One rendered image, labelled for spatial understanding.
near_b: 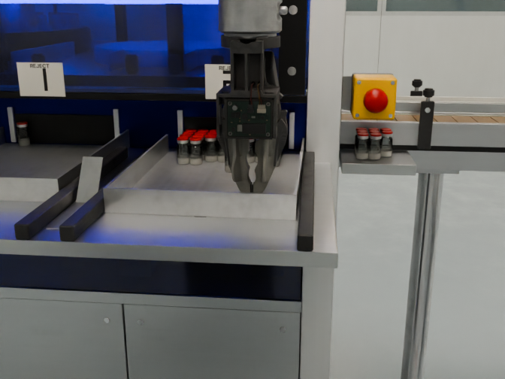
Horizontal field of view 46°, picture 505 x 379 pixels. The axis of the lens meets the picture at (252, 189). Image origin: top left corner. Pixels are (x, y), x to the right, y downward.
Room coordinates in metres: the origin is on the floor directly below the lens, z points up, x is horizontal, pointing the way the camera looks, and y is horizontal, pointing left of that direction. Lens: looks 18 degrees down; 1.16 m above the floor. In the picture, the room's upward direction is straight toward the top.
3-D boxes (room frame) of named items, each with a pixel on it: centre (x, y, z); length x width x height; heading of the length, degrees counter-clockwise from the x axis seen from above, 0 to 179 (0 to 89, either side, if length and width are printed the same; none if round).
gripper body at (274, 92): (0.73, 0.00, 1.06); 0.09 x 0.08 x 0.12; 174
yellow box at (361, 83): (1.05, -0.21, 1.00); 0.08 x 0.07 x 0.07; 174
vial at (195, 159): (1.02, 0.10, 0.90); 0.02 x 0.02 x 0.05
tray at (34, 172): (1.00, 0.39, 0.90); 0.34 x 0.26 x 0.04; 174
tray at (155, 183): (0.93, 0.05, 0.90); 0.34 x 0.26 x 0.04; 173
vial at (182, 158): (1.02, 0.12, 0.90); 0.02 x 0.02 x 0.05
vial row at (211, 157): (1.03, 0.04, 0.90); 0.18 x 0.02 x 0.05; 83
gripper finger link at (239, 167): (0.74, 0.02, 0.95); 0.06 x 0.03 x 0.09; 174
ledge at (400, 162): (1.09, -0.23, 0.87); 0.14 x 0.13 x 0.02; 174
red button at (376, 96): (1.01, -0.21, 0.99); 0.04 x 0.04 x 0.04; 84
